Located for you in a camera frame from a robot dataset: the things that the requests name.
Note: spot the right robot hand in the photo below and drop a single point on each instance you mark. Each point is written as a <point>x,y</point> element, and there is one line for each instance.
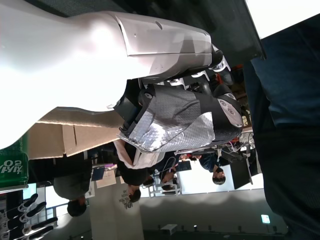
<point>25,225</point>

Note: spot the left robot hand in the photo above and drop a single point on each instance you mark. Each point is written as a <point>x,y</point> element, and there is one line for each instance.
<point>75,62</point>

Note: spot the brown cardboard box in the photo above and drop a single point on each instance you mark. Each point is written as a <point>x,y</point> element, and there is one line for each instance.
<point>50,142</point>

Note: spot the person in grey jacket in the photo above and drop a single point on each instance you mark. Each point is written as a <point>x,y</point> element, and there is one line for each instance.
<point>72,185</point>

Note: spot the white pillar with lettering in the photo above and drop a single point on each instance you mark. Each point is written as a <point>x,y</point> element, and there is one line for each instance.
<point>110,215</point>

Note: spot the white paper poster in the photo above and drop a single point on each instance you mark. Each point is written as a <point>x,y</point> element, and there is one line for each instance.
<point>105,180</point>

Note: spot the person in white shirt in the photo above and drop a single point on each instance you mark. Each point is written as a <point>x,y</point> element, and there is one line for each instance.
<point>135,176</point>

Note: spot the ceiling projector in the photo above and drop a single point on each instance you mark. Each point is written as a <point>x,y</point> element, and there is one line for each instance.
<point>168,227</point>

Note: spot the masked person in blue top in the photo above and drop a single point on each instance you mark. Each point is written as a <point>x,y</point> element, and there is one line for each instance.
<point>217,178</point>

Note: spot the black monitor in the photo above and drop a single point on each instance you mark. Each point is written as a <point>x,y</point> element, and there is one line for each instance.
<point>240,175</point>

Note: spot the person in blue jeans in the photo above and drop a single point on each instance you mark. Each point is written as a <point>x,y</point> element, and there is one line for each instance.
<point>290,125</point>

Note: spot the green exit sign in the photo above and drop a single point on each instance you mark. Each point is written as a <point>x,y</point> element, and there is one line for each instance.
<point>265,219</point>

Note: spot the white chair frame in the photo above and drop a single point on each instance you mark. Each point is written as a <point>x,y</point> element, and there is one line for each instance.
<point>163,191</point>

